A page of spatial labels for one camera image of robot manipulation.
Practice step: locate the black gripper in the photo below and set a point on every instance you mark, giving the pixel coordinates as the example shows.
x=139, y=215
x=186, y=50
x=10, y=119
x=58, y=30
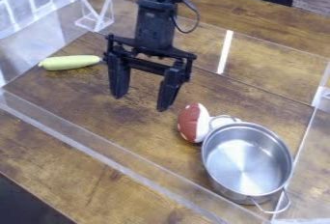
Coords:
x=167, y=61

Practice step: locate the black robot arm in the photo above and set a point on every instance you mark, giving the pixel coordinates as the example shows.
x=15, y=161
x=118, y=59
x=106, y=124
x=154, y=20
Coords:
x=157, y=22

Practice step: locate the red white plush mushroom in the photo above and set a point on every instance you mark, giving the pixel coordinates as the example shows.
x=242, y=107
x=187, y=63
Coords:
x=195, y=122

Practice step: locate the silver metal pot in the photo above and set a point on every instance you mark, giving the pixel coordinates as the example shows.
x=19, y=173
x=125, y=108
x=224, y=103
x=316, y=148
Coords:
x=249, y=163

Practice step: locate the green handled metal spoon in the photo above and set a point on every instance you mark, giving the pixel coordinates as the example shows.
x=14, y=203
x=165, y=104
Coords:
x=69, y=62

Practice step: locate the clear acrylic triangle bracket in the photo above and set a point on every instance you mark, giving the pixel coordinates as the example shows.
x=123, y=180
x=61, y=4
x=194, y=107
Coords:
x=93, y=20

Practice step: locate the clear acrylic enclosure wall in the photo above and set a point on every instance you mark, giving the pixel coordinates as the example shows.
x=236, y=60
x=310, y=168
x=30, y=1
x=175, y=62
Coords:
x=106, y=160

